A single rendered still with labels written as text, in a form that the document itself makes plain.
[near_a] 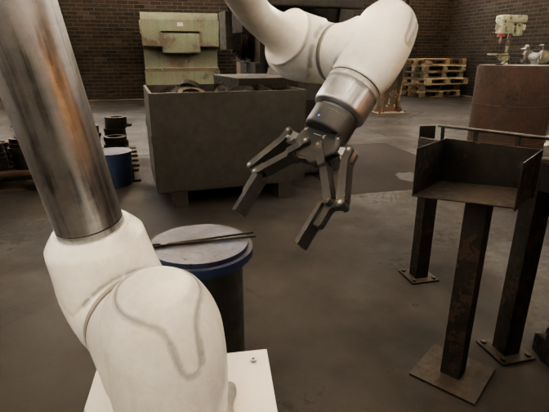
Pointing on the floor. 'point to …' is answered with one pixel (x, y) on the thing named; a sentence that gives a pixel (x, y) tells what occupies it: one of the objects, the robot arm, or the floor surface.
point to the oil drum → (511, 103)
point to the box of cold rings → (217, 135)
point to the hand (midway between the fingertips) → (270, 222)
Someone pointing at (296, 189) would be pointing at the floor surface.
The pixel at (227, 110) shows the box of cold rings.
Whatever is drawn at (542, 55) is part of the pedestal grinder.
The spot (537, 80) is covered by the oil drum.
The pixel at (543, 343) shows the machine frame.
